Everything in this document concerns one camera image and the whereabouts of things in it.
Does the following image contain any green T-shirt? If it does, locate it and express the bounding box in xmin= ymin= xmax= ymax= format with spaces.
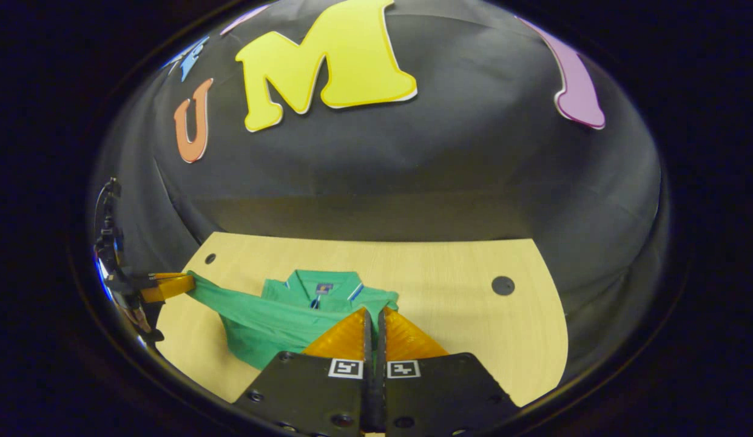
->
xmin=185 ymin=269 xmax=401 ymax=371

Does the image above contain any black backdrop cloth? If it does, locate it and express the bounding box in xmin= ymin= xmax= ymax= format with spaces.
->
xmin=91 ymin=0 xmax=665 ymax=377

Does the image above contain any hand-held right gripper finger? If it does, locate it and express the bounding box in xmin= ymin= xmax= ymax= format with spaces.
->
xmin=377 ymin=307 xmax=520 ymax=437
xmin=233 ymin=307 xmax=378 ymax=437

